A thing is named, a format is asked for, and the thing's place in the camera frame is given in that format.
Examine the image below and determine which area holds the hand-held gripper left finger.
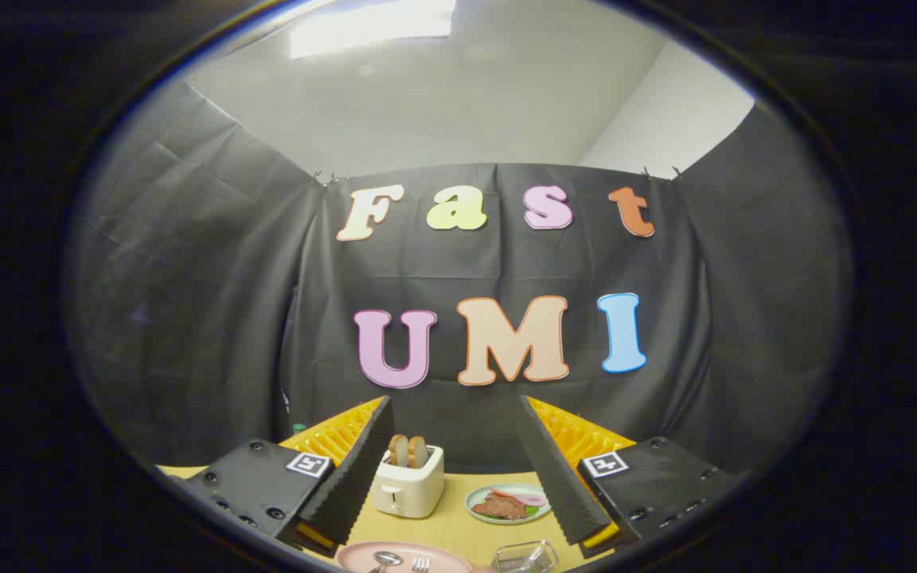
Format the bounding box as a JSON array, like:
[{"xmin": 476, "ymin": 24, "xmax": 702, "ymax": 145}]
[{"xmin": 174, "ymin": 396, "xmax": 396, "ymax": 558}]

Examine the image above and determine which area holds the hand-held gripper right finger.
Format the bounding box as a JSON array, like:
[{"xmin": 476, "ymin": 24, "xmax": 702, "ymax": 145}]
[{"xmin": 519, "ymin": 395, "xmax": 746, "ymax": 558}]

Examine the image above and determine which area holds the pale green oval plate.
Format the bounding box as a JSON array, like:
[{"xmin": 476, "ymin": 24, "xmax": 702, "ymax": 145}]
[{"xmin": 465, "ymin": 483, "xmax": 552, "ymax": 525}]

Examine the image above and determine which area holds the cream white toaster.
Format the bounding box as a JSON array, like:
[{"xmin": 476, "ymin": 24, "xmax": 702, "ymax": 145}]
[{"xmin": 371, "ymin": 444, "xmax": 445, "ymax": 520}]

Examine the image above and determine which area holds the brown steak piece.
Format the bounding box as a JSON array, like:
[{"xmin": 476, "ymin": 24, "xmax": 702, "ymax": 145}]
[{"xmin": 472, "ymin": 491, "xmax": 529, "ymax": 521}]

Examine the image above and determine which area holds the pink round plate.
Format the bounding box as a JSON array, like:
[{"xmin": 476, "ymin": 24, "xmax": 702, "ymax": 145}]
[{"xmin": 337, "ymin": 542, "xmax": 475, "ymax": 573}]

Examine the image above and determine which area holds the metal wire cutlery basket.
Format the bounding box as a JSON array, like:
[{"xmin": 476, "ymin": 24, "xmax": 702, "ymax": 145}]
[{"xmin": 494, "ymin": 540, "xmax": 560, "ymax": 573}]

